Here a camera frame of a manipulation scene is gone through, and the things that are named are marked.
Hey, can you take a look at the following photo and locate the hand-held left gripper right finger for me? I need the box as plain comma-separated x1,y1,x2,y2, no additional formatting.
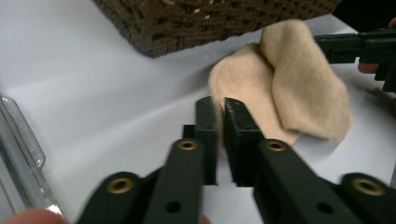
223,97,265,188

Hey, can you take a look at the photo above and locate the clear plastic box lid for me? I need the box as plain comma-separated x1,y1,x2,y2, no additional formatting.
0,94,64,218

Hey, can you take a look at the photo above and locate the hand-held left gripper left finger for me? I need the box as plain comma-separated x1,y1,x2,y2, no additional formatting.
181,95,219,187

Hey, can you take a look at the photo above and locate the fluffy beige sock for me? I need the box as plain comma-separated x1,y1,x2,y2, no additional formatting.
260,19,353,142
207,43,302,158

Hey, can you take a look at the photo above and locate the brown wicker basket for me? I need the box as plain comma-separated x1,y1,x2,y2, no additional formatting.
92,0,344,59

